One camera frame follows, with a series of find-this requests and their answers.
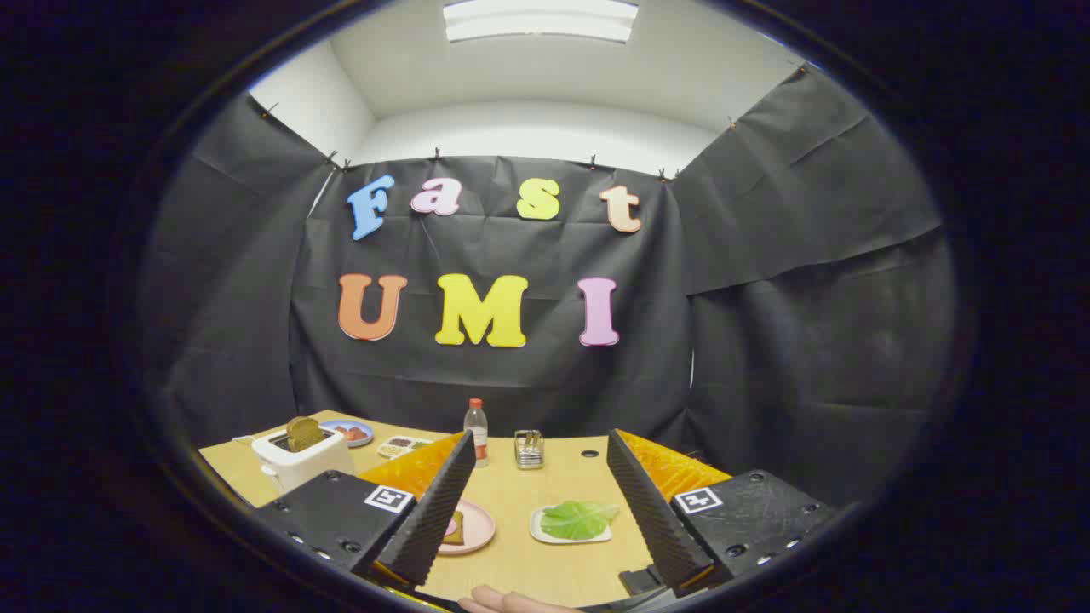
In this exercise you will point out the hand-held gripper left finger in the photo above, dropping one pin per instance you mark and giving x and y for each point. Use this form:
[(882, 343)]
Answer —
[(430, 524)]

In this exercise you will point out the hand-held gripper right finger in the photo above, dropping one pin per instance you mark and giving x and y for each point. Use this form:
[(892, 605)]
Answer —
[(651, 519)]

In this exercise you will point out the green lettuce leaf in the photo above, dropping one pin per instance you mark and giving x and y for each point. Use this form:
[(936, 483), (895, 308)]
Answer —
[(575, 519)]

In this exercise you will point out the brown toasted bread slice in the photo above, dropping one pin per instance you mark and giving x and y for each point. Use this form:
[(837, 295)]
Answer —
[(304, 434)]

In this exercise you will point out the small brown bread slice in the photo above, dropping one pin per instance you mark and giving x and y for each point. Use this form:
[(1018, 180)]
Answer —
[(456, 529)]

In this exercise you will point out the pink plate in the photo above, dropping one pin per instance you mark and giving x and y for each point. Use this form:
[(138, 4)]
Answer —
[(479, 524)]

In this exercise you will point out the white plate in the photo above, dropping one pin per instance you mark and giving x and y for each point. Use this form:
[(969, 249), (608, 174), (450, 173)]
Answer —
[(596, 538)]

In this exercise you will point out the white compartment seasoning dish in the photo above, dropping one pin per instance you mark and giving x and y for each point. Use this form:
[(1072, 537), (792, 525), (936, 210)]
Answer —
[(404, 447)]

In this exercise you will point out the clear bottle with red cap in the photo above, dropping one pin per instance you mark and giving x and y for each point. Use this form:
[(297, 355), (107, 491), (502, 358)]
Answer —
[(476, 430)]

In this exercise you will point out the blue plate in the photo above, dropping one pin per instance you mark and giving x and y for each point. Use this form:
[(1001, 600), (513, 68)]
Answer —
[(356, 443)]

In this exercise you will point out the red meat slices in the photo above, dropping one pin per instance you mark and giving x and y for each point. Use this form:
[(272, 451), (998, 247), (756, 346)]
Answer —
[(353, 432)]

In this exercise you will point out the brown utensils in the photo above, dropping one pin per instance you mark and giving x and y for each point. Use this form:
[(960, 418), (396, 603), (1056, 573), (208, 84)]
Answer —
[(530, 438)]

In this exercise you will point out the white toaster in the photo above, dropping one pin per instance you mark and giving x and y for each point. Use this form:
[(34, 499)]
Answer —
[(298, 466)]

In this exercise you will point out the black backdrop cloth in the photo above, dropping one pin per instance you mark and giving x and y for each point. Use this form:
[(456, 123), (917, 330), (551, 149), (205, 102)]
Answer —
[(511, 375)]

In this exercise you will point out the ceiling light panel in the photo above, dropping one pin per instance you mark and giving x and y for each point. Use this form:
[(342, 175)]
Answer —
[(541, 21)]

